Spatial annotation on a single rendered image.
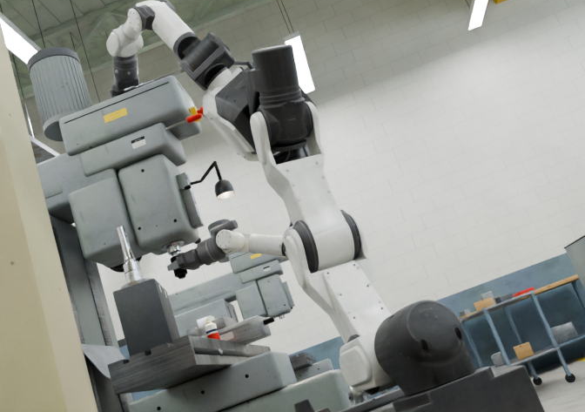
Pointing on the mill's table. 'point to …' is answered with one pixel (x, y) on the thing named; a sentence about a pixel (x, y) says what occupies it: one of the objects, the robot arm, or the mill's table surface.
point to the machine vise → (240, 331)
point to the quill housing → (156, 204)
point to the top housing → (130, 116)
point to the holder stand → (145, 315)
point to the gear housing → (133, 150)
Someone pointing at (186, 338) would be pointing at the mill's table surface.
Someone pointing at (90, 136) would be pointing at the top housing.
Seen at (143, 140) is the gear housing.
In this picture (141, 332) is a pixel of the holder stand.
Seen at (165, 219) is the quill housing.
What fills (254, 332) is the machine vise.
